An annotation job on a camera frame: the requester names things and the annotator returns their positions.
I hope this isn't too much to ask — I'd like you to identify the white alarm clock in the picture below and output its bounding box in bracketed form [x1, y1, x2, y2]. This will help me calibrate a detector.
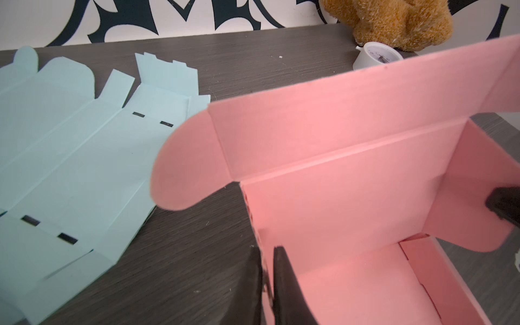
[353, 42, 404, 70]

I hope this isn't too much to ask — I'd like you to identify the pink paper box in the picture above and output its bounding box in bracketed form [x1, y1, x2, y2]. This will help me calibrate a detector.
[151, 35, 519, 324]

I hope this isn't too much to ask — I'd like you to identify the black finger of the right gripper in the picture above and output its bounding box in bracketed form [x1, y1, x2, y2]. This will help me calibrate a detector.
[485, 186, 520, 228]

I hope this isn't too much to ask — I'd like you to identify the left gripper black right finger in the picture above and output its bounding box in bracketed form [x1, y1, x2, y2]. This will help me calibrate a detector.
[273, 246, 318, 325]

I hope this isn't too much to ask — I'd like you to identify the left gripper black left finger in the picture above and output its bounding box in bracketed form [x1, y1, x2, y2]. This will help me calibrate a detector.
[220, 247, 264, 325]

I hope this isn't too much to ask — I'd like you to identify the light blue flat paper box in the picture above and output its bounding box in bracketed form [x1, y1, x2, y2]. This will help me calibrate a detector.
[1, 47, 211, 324]

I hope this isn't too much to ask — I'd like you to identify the brown teddy bear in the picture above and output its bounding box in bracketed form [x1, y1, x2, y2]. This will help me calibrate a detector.
[320, 0, 454, 51]

